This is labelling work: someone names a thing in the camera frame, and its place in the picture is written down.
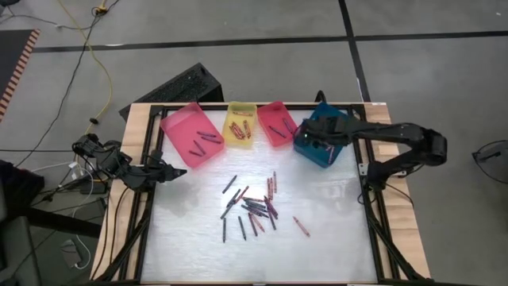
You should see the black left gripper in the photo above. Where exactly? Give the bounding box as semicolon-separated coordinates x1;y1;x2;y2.
138;149;188;188

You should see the blue plastic bin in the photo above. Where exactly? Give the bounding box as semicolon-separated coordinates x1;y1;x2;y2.
292;101;358;169

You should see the large pink plastic bin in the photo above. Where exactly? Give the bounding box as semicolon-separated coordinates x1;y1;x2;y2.
159;102;226;170

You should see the small red plastic bin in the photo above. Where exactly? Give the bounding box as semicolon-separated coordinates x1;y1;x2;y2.
256;100;300;149

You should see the yellow plastic bin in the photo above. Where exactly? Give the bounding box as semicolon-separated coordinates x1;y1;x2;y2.
221;100;258;150

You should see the black floor beam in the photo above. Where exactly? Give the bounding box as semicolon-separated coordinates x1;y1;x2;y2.
23;207;103;239

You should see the dark bag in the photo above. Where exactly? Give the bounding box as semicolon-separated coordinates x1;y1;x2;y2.
0;158;45;210

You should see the black mat with striped edge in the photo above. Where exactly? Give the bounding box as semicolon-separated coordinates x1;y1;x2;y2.
0;28;42;122

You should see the black aluminium table frame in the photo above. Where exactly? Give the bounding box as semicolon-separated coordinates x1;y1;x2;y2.
93;103;428;286

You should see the thick yellow cable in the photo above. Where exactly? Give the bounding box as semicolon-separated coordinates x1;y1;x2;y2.
57;0;114;134

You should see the white cable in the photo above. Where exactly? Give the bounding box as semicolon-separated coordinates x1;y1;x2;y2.
59;234;93;271

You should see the long black floor cable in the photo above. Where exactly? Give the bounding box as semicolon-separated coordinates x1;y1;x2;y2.
13;0;122;170

